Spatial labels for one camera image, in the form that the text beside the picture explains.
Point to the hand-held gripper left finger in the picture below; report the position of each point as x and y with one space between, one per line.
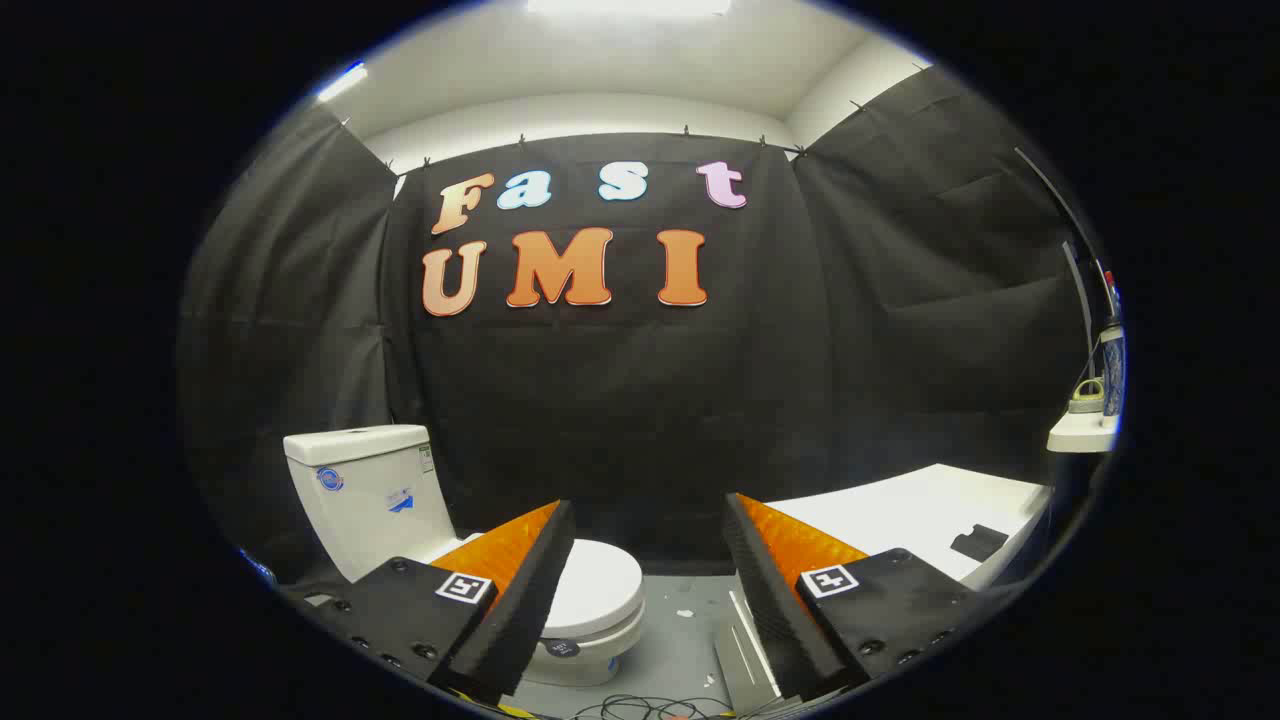
520 590

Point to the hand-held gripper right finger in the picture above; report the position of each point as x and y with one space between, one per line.
775 600

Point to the white toilet lid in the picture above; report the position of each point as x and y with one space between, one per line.
598 585

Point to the white ceramic toilet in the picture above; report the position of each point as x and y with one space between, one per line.
365 490

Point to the white cabinet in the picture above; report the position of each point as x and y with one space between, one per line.
880 510

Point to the small black flat object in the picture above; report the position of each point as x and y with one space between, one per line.
980 542

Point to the black backdrop cloth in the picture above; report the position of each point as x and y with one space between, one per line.
620 400

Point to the tape roll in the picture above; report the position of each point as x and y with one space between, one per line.
1086 402

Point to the blue patterned bottle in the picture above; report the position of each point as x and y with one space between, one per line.
1112 370

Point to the white wall shelf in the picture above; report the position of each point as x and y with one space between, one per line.
1080 435

